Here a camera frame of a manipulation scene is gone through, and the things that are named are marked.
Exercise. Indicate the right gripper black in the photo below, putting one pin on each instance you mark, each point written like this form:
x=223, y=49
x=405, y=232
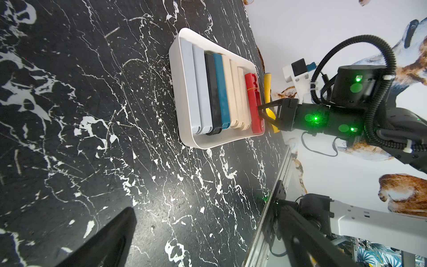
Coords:
x=341, y=112

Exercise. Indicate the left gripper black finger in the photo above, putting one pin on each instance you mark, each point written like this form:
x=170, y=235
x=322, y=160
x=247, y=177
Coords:
x=109, y=247

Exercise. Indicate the teal plier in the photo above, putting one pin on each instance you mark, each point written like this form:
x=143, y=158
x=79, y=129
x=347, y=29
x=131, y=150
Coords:
x=223, y=97

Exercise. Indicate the black plier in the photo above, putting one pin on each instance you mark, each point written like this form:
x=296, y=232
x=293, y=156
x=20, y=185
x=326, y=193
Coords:
x=213, y=95

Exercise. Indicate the grey plier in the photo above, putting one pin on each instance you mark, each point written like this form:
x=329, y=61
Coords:
x=191, y=85
x=202, y=90

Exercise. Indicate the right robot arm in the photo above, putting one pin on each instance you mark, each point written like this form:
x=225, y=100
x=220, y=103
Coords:
x=360, y=176

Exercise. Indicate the white storage tray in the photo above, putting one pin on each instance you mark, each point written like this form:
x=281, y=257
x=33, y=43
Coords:
x=182, y=94

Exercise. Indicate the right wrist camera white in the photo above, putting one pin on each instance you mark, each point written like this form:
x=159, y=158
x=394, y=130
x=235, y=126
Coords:
x=297, y=73

